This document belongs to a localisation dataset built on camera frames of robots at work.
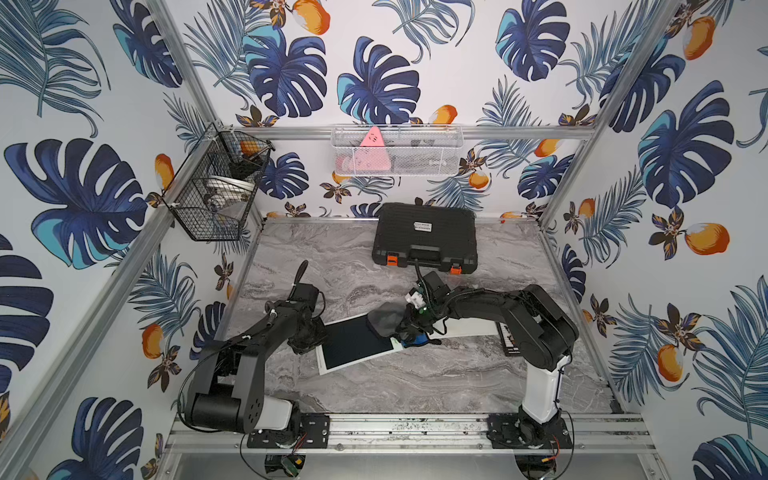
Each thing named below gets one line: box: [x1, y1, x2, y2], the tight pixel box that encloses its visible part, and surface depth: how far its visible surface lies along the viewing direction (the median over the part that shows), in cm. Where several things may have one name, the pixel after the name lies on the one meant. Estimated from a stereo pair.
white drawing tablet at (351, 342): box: [315, 313, 404, 376], surface depth 92 cm
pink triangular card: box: [351, 126, 392, 171], surface depth 92 cm
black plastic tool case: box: [372, 202, 478, 275], surface depth 112 cm
